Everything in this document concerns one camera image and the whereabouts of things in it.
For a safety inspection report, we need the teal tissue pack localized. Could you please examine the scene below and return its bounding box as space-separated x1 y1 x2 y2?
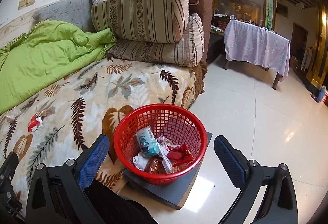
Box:
135 126 160 157

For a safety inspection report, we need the dark red snack packet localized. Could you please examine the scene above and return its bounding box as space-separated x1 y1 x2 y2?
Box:
144 156 165 174

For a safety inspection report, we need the striped beige pillow lower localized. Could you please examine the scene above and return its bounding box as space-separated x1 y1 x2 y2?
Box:
106 13 205 67

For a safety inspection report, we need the brown sofa armrest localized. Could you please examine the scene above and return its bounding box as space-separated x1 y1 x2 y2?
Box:
189 0 213 63

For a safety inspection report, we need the striped beige pillow upper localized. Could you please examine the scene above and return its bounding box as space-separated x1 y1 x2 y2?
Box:
91 0 189 44

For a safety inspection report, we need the clear crumpled plastic bag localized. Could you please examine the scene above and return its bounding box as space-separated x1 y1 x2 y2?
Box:
6 107 21 122

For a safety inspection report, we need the grey quilted headboard cover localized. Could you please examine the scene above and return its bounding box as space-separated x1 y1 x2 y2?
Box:
33 0 96 33

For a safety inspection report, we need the grey square stool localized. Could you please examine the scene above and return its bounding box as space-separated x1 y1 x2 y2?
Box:
123 131 214 210

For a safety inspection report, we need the white crumpled tissue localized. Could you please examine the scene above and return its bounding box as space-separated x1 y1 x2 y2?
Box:
132 152 150 171

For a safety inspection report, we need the striped beige pillow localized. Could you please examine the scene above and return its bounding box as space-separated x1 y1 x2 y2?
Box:
106 13 205 67
91 0 189 44

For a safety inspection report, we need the table with lilac cloth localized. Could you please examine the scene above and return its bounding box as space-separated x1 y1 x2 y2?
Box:
224 20 290 89

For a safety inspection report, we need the red purple snack wrapper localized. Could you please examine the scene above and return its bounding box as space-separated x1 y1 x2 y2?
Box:
167 144 193 167

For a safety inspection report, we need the red plastic basket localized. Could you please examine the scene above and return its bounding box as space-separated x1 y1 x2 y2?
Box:
113 103 208 185

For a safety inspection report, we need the green quilt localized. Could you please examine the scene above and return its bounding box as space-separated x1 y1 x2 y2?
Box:
1 20 116 113

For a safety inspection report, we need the wall switch plate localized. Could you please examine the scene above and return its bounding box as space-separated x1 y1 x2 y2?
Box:
18 0 35 10

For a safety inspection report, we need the red white snack wrapper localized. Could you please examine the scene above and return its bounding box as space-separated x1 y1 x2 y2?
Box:
27 110 46 132

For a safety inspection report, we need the purple paper ball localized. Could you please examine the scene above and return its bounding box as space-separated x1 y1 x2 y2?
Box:
156 136 172 147

